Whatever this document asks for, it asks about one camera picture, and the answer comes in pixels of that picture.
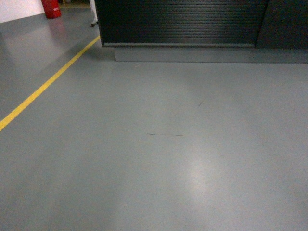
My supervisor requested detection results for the black checkout counter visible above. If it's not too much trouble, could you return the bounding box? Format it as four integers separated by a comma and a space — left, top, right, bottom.
96, 0, 308, 64

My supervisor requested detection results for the red fire extinguisher box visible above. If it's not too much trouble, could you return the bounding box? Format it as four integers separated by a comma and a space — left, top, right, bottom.
41, 0, 61, 19

